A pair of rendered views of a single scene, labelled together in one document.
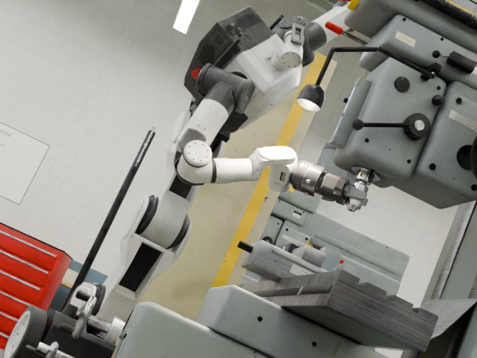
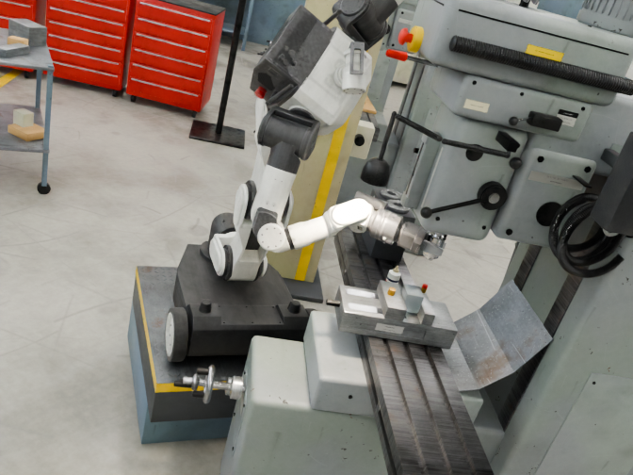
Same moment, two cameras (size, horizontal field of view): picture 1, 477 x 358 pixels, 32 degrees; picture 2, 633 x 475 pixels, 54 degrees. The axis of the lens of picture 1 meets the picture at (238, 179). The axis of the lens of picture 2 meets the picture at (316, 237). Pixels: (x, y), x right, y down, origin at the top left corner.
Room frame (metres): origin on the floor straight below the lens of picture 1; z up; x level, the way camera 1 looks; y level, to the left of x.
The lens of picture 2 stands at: (0.64, 0.16, 1.95)
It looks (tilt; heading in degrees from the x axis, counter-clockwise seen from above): 26 degrees down; 355
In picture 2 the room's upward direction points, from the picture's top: 16 degrees clockwise
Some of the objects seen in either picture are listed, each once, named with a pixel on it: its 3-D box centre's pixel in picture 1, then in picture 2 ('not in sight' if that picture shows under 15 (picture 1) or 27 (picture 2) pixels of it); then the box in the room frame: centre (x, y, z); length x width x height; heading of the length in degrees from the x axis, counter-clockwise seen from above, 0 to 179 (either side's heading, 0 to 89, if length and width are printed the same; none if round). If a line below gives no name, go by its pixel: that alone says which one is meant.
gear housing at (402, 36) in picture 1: (426, 65); (507, 96); (2.22, -0.36, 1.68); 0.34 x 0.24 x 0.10; 96
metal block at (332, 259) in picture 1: (327, 261); (410, 298); (2.24, -0.32, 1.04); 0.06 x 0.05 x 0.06; 5
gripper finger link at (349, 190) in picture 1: (355, 192); (431, 249); (2.19, -0.31, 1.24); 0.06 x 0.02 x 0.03; 71
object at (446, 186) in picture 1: (446, 152); (528, 184); (2.24, -0.51, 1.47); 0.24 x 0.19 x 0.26; 6
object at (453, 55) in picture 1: (452, 60); (533, 121); (2.09, -0.40, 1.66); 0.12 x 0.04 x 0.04; 96
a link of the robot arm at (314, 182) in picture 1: (326, 185); (403, 234); (2.25, -0.23, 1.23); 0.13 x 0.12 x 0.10; 161
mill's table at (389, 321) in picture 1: (302, 310); (393, 328); (2.28, -0.31, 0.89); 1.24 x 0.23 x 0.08; 6
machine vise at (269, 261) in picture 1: (310, 273); (396, 310); (2.24, -0.29, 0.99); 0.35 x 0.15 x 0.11; 95
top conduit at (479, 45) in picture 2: (460, 15); (544, 66); (2.08, -0.37, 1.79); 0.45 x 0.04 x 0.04; 96
